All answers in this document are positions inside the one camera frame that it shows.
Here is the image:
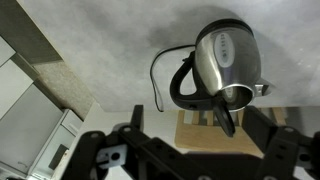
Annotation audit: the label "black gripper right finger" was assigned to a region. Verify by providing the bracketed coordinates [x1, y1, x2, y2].
[242, 105, 320, 180]

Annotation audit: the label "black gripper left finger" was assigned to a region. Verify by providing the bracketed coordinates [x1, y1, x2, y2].
[63, 104, 158, 180]

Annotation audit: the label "black kettle lid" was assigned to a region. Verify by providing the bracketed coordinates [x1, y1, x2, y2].
[213, 98, 237, 138]

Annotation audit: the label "stainless steel electric kettle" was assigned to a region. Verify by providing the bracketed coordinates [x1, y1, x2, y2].
[169, 18, 273, 113]

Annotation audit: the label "wooden chair short slats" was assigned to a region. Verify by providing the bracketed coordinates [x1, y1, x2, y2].
[174, 106, 288, 158]

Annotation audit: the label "white cabinet panel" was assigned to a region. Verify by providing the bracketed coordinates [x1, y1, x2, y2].
[28, 109, 84, 180]

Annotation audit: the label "speckled grey countertop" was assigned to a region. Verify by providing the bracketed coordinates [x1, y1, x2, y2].
[32, 59, 96, 121]

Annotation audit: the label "black rectangular plate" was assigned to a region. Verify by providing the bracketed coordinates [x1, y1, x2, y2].
[48, 143, 69, 171]

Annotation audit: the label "white door panel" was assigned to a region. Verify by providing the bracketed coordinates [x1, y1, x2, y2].
[0, 35, 65, 175]

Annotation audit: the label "black kettle power cord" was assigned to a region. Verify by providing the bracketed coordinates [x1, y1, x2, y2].
[149, 44, 198, 113]

